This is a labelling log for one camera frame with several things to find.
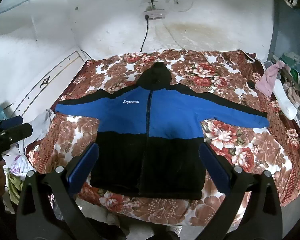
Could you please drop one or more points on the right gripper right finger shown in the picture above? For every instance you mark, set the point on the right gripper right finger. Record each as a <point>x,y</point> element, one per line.
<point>262,218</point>

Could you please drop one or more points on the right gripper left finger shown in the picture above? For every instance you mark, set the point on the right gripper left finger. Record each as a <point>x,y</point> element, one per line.
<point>47,207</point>

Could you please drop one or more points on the blue black hooded jacket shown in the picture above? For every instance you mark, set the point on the blue black hooded jacket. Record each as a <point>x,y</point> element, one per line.
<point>149,135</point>

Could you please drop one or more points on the person left hand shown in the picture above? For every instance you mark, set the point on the person left hand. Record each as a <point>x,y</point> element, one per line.
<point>2,178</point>

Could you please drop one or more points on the white crumpled cloth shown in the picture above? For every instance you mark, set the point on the white crumpled cloth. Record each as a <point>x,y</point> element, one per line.
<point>40,126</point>

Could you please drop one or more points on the white headboard panel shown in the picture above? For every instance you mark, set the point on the white headboard panel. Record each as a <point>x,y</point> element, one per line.
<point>42,91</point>

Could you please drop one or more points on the floral brown bed blanket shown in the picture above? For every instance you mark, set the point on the floral brown bed blanket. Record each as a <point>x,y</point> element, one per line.
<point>275,148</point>

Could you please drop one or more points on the white plastic bottle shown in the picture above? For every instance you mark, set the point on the white plastic bottle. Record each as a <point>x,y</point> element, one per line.
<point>285,104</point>

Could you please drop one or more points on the pink cloth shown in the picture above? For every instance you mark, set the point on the pink cloth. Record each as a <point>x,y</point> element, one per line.
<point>267,82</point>

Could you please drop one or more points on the white wall power strip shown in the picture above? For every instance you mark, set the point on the white wall power strip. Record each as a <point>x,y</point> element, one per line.
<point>156,14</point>

